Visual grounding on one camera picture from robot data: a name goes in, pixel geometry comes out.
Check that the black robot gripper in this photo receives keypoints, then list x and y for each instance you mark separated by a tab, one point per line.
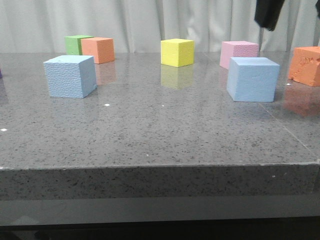
267	13

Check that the light blue foam cube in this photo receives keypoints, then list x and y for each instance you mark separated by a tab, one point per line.
252	79
70	76

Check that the pink foam cube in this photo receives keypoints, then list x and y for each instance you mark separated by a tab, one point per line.
236	49

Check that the damaged orange foam cube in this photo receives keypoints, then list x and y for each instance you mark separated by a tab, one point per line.
305	66

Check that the yellow foam cube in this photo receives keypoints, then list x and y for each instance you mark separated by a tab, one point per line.
177	52

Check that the green foam cube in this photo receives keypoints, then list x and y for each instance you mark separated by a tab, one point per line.
73	44

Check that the grey-white curtain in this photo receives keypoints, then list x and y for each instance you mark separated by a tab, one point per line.
138	26

